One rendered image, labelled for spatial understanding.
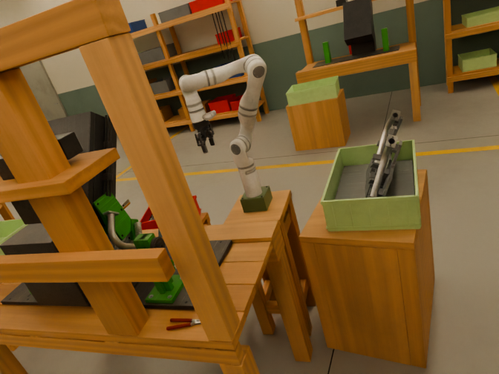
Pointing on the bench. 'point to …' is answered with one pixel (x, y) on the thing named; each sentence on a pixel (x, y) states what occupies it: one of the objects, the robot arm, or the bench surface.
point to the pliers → (183, 323)
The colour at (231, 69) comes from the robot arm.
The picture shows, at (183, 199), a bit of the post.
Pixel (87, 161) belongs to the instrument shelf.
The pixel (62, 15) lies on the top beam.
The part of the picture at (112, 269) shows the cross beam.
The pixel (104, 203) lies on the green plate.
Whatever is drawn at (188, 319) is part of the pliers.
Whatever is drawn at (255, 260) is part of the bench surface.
